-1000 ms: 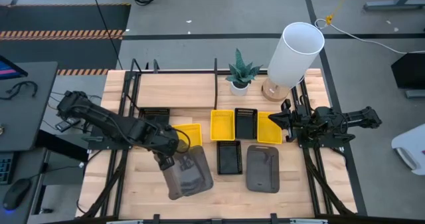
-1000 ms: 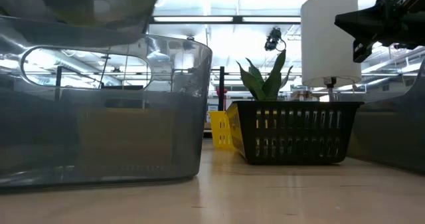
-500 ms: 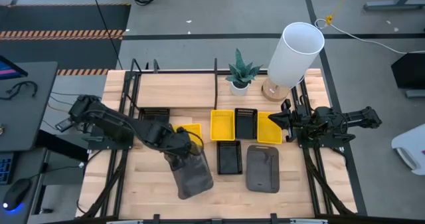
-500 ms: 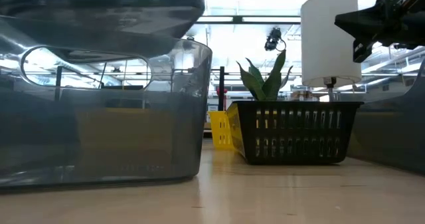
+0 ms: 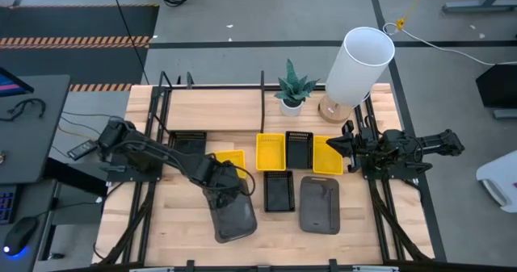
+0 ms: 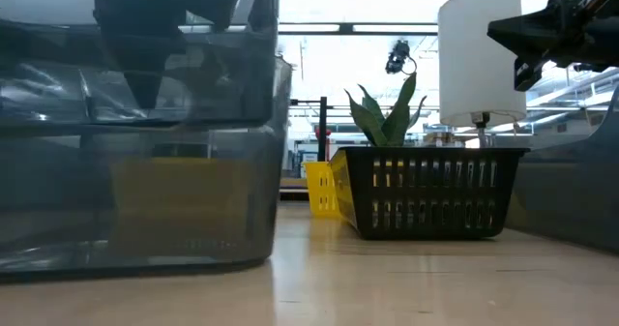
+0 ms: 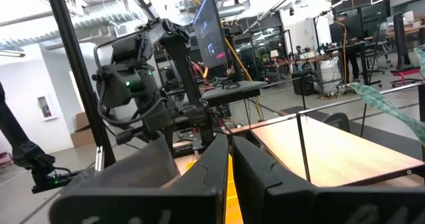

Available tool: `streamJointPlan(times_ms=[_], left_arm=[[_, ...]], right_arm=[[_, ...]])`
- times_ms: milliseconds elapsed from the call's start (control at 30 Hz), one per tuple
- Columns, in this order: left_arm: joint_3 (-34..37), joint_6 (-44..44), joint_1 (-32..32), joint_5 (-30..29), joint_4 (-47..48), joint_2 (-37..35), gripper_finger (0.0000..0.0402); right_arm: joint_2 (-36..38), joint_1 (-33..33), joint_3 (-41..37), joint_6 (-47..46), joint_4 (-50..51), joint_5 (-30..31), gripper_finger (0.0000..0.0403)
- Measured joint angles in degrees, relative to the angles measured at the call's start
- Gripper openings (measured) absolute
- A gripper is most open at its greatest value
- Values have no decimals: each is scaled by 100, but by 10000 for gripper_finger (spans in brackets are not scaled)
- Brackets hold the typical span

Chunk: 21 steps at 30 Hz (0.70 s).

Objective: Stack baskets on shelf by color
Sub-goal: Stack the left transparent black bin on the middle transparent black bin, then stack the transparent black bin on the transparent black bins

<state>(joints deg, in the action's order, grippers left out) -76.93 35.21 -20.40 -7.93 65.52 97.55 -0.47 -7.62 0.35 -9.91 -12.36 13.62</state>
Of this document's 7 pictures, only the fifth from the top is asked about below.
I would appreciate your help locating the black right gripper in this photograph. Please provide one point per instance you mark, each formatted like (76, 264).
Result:
(363, 147)

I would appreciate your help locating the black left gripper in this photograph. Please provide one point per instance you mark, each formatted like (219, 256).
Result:
(220, 175)

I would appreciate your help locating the yellow plastic basket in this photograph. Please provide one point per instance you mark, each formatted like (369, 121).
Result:
(232, 157)
(325, 159)
(270, 153)

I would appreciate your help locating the grey rounded plastic basket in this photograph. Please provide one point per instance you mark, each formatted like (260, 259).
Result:
(319, 207)
(238, 223)

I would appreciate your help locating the black plastic basket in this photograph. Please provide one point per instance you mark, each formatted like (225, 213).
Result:
(299, 151)
(279, 191)
(187, 143)

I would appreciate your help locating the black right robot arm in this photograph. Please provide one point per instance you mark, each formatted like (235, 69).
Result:
(436, 143)

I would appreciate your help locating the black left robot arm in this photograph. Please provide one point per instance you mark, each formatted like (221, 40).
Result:
(161, 153)

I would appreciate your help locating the green plant in white pot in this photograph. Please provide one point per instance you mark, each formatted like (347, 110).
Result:
(292, 88)

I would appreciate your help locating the white shade wooden base lamp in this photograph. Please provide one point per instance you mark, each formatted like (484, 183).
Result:
(357, 66)

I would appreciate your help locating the black power adapter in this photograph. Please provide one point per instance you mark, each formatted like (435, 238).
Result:
(82, 149)

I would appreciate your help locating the white plastic object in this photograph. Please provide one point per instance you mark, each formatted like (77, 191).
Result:
(503, 171)

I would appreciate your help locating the black box on floor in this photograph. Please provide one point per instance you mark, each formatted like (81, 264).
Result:
(498, 86)

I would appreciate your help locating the black desk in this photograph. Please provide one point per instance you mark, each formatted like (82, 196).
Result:
(36, 143)

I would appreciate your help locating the black computer mouse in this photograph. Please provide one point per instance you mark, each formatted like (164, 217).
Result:
(20, 233)

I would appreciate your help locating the black keyboard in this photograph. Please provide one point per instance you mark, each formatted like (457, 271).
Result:
(7, 203)

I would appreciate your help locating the black hazard-striped floor mat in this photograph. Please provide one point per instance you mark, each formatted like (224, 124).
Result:
(72, 22)

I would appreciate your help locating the black computer monitor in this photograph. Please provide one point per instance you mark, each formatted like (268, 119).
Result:
(10, 84)

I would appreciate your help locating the black aluminium frame rail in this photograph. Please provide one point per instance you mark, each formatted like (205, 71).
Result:
(389, 219)
(141, 207)
(262, 269)

